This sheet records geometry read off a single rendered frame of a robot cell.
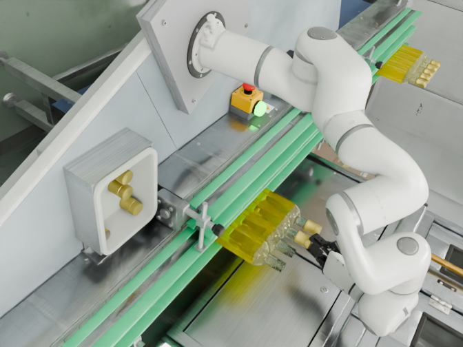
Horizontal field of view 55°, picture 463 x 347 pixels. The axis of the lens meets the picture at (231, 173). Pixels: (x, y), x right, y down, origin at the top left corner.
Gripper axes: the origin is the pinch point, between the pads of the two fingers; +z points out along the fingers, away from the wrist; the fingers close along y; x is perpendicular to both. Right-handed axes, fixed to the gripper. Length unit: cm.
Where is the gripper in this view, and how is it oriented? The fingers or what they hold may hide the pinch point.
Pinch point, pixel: (316, 245)
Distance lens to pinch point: 125.7
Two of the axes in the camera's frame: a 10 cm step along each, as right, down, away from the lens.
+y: 0.9, -7.5, -6.6
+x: -7.9, 3.5, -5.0
